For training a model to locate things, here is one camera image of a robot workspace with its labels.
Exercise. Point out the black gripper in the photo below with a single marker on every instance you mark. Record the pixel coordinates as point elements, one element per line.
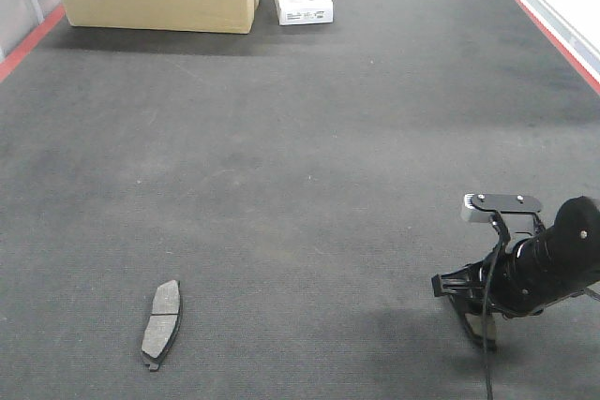
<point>514,279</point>

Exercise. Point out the grey brake pad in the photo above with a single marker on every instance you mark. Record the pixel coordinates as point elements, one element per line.
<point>163,324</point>
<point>481,330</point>

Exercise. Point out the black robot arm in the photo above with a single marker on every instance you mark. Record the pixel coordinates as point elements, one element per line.
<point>575,233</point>

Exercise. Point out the black conveyor belt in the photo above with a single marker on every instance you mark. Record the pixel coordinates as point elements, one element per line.
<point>303,184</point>

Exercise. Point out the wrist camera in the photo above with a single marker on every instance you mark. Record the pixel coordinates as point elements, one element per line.
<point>478,207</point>

